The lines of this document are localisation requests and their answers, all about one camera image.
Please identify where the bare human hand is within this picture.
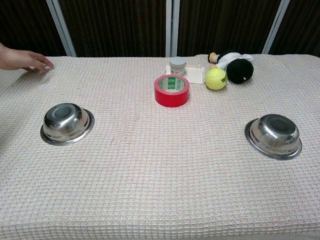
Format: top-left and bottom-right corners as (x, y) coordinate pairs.
(0, 41), (55, 74)

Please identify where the stainless steel bowl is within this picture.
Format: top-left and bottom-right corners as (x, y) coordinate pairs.
(39, 102), (96, 146)
(244, 113), (303, 161)

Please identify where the red tape roll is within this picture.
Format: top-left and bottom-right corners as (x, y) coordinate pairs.
(153, 74), (191, 109)

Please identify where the grey lidded jar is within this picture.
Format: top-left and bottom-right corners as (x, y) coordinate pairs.
(169, 56), (188, 76)

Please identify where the white open box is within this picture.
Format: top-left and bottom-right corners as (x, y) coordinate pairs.
(163, 64), (206, 85)

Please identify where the beige waffle-weave tablecloth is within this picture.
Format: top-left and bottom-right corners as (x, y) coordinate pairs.
(0, 53), (320, 240)

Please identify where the yellow tennis ball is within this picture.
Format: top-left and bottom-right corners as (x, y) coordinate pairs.
(205, 68), (228, 91)

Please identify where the black and white plush toy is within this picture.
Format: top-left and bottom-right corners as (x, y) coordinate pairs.
(207, 49), (255, 85)

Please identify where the aluminium frame post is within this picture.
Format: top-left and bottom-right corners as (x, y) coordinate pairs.
(261, 0), (291, 55)
(45, 0), (77, 57)
(165, 0), (180, 58)

